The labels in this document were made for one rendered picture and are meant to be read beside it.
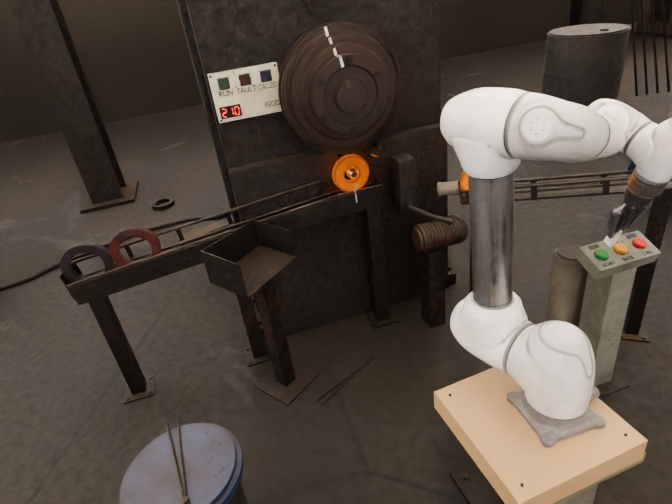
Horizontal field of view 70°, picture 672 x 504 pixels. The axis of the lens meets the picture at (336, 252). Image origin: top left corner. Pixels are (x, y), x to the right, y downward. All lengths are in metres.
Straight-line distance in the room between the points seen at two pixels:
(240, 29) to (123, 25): 6.02
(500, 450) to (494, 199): 0.64
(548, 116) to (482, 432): 0.83
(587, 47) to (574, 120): 3.33
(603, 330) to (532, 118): 1.16
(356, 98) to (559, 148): 0.99
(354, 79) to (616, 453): 1.36
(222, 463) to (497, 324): 0.81
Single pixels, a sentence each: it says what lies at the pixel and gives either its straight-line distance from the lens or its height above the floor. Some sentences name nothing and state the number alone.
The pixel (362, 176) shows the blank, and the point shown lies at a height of 0.76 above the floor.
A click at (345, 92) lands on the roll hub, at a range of 1.78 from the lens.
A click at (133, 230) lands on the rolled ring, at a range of 1.97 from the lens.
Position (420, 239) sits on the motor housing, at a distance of 2.05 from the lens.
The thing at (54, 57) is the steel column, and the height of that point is 1.21.
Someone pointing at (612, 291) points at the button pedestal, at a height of 0.46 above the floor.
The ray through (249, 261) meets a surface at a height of 0.60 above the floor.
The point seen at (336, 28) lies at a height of 1.33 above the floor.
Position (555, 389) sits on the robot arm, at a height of 0.58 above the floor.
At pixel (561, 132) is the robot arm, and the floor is 1.21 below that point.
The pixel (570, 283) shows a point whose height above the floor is 0.42.
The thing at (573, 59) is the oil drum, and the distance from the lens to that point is 4.31.
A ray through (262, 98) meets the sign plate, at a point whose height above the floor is 1.12.
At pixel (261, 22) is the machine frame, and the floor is 1.38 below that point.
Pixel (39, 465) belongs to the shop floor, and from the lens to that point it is 2.34.
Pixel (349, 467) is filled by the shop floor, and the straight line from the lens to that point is 1.85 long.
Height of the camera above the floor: 1.50
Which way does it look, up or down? 30 degrees down
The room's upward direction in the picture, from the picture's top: 8 degrees counter-clockwise
